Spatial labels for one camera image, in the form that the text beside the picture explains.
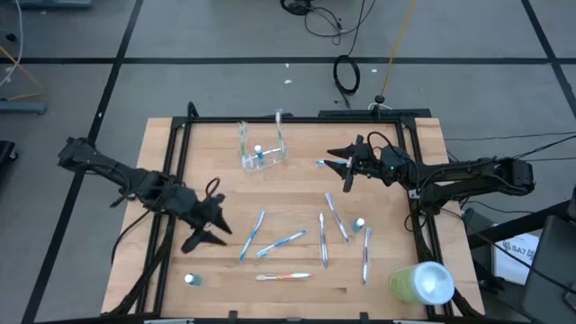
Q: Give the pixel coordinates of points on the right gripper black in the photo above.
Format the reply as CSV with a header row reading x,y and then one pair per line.
x,y
366,162

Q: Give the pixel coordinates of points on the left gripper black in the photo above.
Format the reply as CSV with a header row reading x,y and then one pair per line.
x,y
198,209

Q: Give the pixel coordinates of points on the blue white toothbrush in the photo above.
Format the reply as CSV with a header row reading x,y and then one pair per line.
x,y
252,235
281,243
320,161

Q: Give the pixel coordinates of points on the teal mouthwash bottle white cap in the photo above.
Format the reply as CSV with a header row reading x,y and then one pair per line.
x,y
192,279
358,224
258,148

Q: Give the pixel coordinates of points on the purple white toothbrush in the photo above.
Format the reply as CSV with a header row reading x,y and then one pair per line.
x,y
337,217
322,238
366,256

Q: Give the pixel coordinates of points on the orange white toothbrush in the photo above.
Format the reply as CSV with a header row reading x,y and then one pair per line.
x,y
245,156
283,276

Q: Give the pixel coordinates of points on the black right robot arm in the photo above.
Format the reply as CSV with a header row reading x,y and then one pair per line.
x,y
472,173

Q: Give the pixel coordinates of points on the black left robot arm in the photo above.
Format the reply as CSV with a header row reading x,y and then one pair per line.
x,y
135,180

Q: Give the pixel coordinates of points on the black power strip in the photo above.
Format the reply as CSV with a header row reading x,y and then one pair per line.
x,y
373,113

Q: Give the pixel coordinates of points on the clear acrylic organizer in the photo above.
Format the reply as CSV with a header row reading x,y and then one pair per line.
x,y
274,159

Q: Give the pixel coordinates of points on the black table clamp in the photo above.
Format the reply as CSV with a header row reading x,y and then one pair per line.
x,y
232,316
363,317

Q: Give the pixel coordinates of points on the green canister white lid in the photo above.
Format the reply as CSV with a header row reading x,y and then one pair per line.
x,y
427,283

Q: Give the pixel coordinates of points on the black slanted beam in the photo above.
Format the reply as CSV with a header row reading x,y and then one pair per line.
x,y
522,225

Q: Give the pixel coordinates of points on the white printed paper label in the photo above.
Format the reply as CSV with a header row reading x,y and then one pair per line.
x,y
517,261

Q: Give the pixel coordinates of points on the black floor object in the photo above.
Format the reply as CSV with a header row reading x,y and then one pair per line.
x,y
6,150

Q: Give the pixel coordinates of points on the grey floor bar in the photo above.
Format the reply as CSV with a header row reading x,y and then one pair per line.
x,y
22,107
54,3

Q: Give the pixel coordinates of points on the black chair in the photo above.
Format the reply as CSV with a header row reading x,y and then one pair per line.
x,y
553,270

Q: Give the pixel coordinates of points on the black aluminium table frame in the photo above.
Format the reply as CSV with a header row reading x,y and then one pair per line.
x,y
292,120

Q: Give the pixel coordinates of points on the white metal bracket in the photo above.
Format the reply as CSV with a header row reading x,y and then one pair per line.
x,y
168,321

